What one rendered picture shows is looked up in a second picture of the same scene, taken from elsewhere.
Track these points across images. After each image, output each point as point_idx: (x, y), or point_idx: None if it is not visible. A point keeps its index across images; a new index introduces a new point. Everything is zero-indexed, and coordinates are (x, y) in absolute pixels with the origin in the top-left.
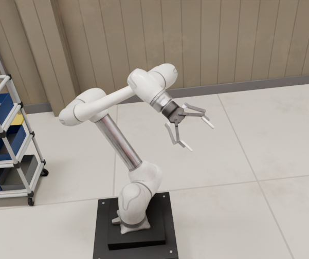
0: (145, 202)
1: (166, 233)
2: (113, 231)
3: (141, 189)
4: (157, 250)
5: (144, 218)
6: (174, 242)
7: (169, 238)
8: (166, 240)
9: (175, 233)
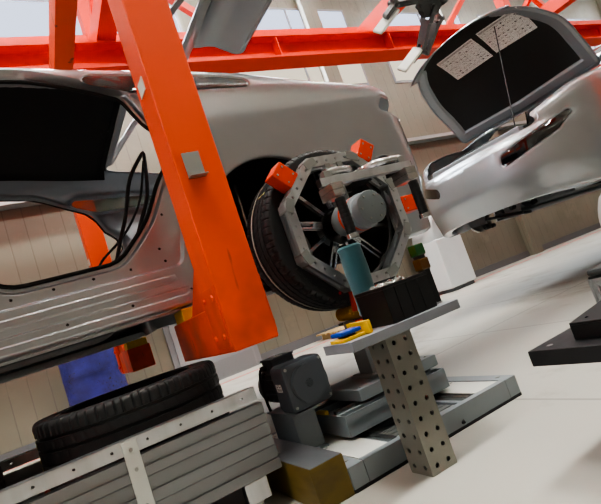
0: None
1: None
2: None
3: None
4: (572, 334)
5: None
6: (566, 346)
7: (583, 342)
8: (582, 339)
9: (589, 346)
